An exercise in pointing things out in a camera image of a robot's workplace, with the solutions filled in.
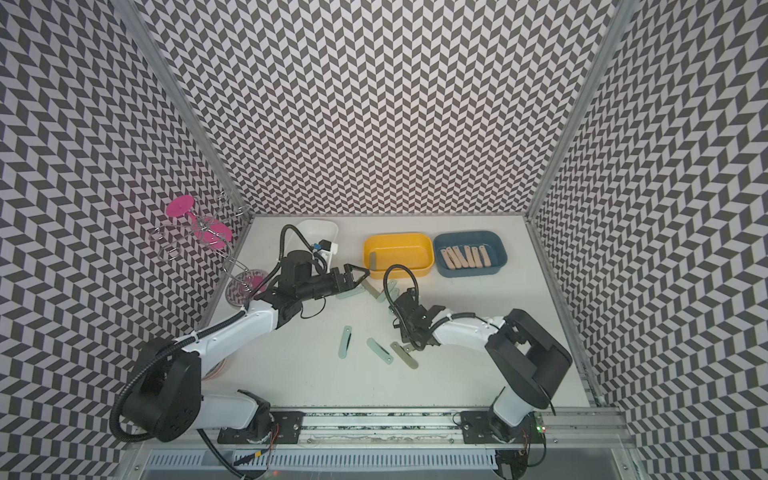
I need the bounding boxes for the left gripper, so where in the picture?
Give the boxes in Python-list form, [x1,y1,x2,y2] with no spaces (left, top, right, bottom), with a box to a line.
[299,265,371,303]

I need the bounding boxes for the yellow storage box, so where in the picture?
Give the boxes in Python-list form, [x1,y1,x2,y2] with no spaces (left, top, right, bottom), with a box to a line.
[363,233,435,280]

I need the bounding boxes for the white storage box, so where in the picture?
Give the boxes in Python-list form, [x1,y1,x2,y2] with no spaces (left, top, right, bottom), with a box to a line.
[284,219,339,254]

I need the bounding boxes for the pink fruit knife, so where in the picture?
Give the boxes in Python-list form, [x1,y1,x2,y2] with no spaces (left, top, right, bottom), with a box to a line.
[440,249,455,270]
[471,246,483,268]
[464,245,475,268]
[452,246,469,268]
[479,245,492,268]
[446,248,463,269]

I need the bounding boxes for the dark teal storage box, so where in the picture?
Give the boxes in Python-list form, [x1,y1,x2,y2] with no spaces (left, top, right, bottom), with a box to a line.
[432,230,508,278]

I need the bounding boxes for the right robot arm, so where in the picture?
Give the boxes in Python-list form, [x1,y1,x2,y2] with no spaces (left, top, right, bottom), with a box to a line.
[382,264,574,443]

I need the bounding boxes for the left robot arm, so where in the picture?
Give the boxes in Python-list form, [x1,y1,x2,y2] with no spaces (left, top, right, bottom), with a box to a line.
[108,224,370,443]

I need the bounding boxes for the mint fruit knife far left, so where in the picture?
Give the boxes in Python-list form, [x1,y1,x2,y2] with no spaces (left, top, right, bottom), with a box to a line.
[336,286,366,300]

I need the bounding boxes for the mint fruit knife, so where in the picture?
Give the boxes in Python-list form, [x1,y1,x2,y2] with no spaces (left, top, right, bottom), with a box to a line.
[366,338,394,365]
[377,280,400,303]
[338,326,352,359]
[336,286,366,300]

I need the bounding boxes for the mint fruit knife upper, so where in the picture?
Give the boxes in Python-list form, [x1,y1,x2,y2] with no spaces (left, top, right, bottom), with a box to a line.
[377,280,400,303]

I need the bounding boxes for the mint fruit knife lower left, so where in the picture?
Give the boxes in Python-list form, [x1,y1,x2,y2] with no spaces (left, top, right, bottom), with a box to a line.
[338,326,352,359]

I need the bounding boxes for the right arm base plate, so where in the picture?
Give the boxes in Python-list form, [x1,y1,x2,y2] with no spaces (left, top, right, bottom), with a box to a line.
[453,410,546,447]

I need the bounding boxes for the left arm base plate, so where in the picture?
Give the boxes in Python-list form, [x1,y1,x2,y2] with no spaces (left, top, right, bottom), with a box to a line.
[217,411,305,446]

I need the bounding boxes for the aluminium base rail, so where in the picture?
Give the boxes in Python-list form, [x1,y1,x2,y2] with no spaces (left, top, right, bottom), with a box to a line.
[128,405,640,455]

